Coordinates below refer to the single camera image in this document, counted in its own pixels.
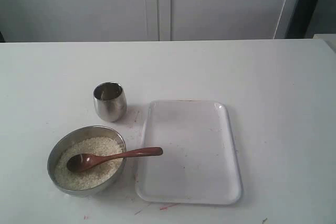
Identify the white cabinet with doors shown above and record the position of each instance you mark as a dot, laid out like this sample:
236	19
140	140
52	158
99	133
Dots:
144	20

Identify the white plastic tray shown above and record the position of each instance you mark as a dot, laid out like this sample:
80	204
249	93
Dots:
198	164

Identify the black vertical post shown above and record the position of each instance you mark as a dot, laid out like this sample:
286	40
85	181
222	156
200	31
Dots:
300	19

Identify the steel cup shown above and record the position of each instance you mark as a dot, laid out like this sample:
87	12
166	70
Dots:
109	101

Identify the brown wooden spoon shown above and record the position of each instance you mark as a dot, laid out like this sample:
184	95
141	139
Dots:
83	162

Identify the steel bowl of rice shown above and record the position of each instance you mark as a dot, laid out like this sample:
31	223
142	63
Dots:
96	140

